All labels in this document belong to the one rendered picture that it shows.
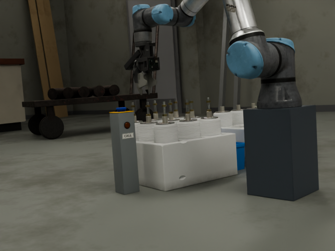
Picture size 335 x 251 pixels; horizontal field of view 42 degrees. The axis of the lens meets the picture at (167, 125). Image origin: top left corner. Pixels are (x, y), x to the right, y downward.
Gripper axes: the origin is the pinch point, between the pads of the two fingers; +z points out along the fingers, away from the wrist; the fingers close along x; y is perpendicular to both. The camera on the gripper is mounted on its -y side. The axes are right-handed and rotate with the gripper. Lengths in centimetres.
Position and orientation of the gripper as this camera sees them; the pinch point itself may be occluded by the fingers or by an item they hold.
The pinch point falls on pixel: (143, 91)
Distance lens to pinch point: 183.7
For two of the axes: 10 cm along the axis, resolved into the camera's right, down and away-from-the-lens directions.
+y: 7.2, 0.1, -7.0
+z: 0.7, 9.9, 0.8
